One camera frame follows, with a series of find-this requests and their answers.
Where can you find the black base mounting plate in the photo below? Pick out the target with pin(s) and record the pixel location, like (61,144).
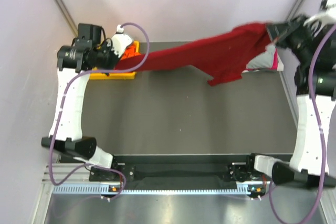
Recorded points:
(225,172)

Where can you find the folded grey t shirt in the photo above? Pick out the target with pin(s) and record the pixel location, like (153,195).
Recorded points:
(263,60)

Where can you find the aluminium frame rail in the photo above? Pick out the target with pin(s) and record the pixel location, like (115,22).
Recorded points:
(63,174)

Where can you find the orange t shirt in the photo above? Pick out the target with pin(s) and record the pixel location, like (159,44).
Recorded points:
(130,52)

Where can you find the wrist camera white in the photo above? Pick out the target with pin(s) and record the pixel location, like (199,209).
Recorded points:
(120,41)
(325,15)

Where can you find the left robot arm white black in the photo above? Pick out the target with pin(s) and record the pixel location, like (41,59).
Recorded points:
(65,136)

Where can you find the folded pink white t shirt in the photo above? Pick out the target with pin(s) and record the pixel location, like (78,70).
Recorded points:
(277,66)

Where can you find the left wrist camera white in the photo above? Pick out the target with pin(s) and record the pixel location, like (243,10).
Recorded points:
(120,41)

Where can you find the dark red t shirt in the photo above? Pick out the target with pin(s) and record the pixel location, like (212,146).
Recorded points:
(223,57)

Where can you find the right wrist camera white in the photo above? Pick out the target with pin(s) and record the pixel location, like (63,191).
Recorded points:
(325,15)

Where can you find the yellow plastic bin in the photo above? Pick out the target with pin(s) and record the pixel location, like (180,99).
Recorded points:
(116,76)

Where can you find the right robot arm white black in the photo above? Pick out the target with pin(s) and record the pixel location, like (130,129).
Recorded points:
(315,93)

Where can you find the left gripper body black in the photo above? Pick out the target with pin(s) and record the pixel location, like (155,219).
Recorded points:
(106,57)

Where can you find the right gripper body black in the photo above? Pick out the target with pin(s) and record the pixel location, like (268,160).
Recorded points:
(297,39)

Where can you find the grey slotted cable duct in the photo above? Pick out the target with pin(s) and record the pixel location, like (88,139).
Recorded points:
(107,189)

